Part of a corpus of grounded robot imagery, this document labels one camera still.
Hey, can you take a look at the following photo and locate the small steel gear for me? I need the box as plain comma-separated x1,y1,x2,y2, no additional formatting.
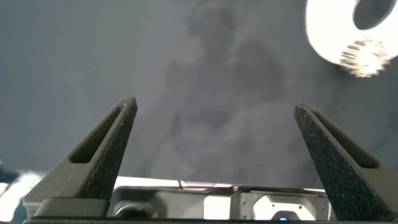
338,39,391,78

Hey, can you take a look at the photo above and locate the round white plate with pins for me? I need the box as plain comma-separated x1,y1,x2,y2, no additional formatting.
305,0,398,68

